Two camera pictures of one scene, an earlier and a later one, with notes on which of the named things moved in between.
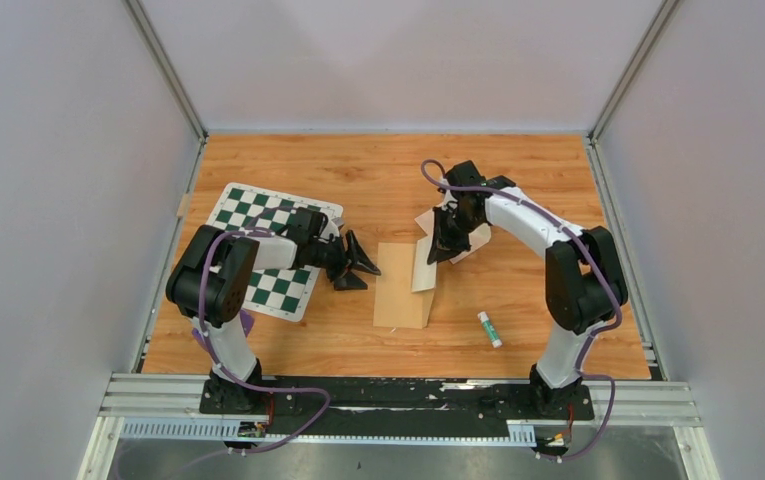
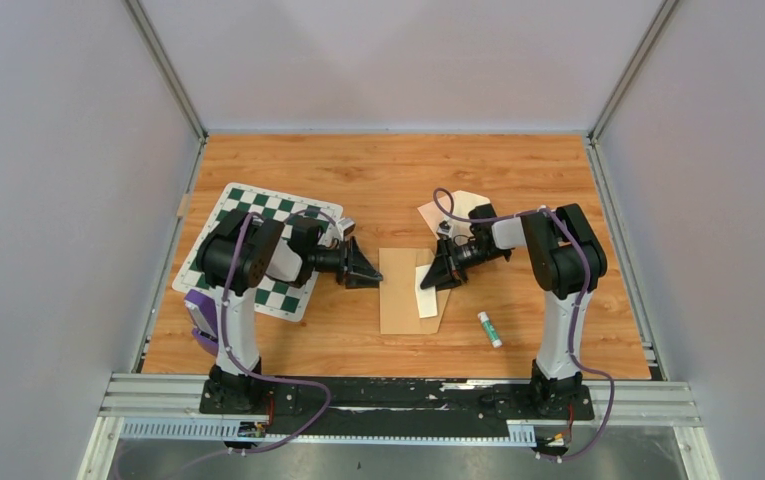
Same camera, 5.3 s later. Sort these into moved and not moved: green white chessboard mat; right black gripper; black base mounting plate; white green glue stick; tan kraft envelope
Moved: tan kraft envelope; right black gripper
Not moved: white green glue stick; green white chessboard mat; black base mounting plate
